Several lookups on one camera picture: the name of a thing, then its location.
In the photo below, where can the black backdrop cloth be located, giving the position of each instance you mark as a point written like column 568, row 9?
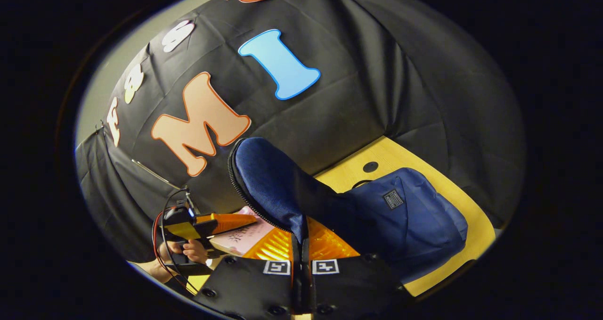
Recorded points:
column 358, row 75

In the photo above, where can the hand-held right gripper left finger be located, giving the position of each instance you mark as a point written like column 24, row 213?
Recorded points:
column 245, row 287

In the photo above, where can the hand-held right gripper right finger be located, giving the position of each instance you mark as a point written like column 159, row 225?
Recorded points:
column 358, row 287

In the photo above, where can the blue schoolbag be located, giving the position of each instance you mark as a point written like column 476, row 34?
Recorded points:
column 414, row 225

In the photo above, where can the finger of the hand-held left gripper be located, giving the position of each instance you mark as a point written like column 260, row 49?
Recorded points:
column 231, row 222

